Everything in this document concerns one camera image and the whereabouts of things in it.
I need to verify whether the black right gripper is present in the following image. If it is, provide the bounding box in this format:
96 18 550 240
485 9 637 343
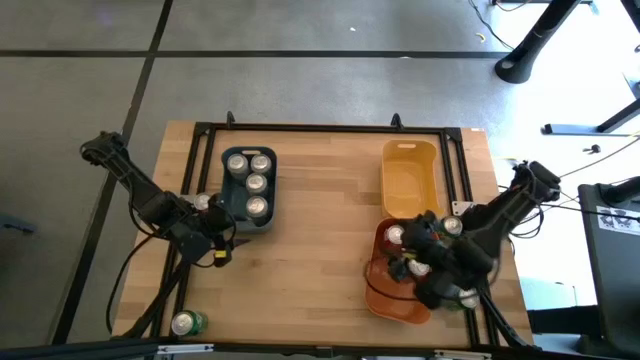
402 212 497 311

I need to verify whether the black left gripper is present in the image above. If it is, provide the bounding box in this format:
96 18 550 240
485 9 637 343
184 194 251 269

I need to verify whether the teal plastic bin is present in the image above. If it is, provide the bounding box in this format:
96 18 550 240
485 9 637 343
219 145 279 235

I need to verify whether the orange plastic bin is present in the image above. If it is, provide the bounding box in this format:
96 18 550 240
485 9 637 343
363 217 434 325

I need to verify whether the yellow plastic bin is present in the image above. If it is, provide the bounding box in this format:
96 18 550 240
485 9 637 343
380 139 445 221

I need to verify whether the black equipment case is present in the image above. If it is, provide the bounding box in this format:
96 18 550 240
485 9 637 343
577 174 640 357

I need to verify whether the white printed sticker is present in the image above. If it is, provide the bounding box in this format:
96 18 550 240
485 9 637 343
594 204 640 236

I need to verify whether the black bar with silver brackets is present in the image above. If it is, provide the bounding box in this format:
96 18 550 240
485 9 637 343
0 338 640 360

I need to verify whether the black table foot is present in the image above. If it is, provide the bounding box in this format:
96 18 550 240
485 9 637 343
542 97 640 137

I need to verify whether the black round desk leg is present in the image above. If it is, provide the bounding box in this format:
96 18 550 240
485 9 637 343
494 0 584 85

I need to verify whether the black slanted desk leg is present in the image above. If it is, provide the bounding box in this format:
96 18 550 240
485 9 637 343
619 0 640 34

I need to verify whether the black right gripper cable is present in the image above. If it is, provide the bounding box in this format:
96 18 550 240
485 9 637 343
363 259 416 302

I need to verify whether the thick black cable bundle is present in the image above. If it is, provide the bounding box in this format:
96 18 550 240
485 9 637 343
474 292 544 351
119 249 199 341

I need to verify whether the thin black cable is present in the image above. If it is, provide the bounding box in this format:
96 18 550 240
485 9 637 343
104 222 169 335

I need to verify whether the black metal table frame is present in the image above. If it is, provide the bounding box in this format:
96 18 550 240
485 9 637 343
149 110 501 351

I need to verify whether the black floor cable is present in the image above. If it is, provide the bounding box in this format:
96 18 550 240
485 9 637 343
467 0 516 51

